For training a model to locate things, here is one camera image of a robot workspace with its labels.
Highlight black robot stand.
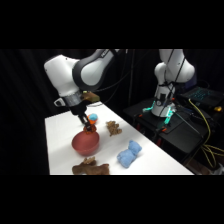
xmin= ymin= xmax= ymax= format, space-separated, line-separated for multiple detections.
xmin=122 ymin=97 xmax=224 ymax=165

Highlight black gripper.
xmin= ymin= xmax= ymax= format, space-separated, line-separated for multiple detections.
xmin=68 ymin=99 xmax=97 ymax=132

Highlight small tan plush toy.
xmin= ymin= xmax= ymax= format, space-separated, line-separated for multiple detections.
xmin=105 ymin=120 xmax=123 ymax=137

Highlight black laptop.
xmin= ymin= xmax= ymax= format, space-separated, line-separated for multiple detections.
xmin=179 ymin=86 xmax=224 ymax=108

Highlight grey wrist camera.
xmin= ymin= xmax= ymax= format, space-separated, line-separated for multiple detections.
xmin=53 ymin=97 xmax=65 ymax=108

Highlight blue teddy bear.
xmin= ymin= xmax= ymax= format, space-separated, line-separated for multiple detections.
xmin=116 ymin=139 xmax=143 ymax=169

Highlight brown plush moose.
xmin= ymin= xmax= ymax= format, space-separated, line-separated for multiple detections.
xmin=71 ymin=156 xmax=111 ymax=176

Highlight blue and orange toy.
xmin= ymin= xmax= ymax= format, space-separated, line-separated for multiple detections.
xmin=86 ymin=113 xmax=100 ymax=125

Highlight pink bowl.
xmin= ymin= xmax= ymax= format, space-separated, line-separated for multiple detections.
xmin=71 ymin=130 xmax=101 ymax=157

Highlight yellow cable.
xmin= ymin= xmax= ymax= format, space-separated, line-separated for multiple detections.
xmin=187 ymin=97 xmax=224 ymax=169

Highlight brown circuit board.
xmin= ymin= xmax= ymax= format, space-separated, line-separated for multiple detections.
xmin=81 ymin=91 xmax=101 ymax=103

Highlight red ball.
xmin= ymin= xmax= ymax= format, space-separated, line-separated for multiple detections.
xmin=83 ymin=124 xmax=98 ymax=136

